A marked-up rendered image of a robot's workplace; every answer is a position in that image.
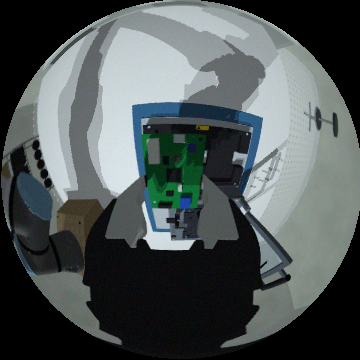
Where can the green circuit board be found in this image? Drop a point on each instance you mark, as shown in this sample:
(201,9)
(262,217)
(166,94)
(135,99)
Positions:
(173,165)

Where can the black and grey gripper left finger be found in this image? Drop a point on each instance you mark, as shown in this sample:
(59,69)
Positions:
(119,226)

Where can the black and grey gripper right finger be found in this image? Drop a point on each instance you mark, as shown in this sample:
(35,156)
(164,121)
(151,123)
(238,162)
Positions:
(222,226)

